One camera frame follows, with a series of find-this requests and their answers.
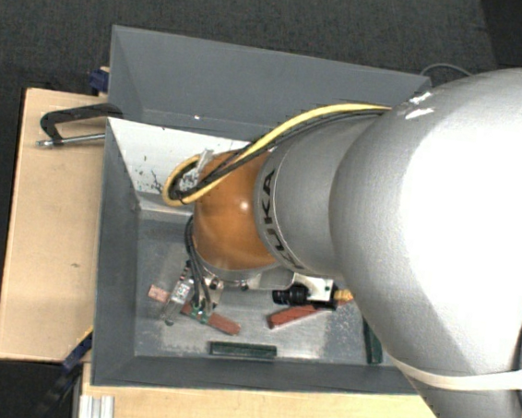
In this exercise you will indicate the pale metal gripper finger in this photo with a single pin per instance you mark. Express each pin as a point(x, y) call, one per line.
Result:
point(178, 296)

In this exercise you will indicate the red-brown flat block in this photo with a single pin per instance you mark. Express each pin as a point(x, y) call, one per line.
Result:
point(225, 324)
point(287, 318)

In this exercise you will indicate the dark green flat block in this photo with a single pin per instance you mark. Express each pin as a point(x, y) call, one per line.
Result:
point(243, 350)
point(372, 346)

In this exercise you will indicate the pale brown flat board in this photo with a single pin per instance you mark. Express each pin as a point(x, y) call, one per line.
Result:
point(49, 237)

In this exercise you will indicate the grey metal bin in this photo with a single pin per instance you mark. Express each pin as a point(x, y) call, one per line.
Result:
point(273, 93)

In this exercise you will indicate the black cylinder on white bracket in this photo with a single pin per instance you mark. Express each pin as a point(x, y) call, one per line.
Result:
point(299, 294)

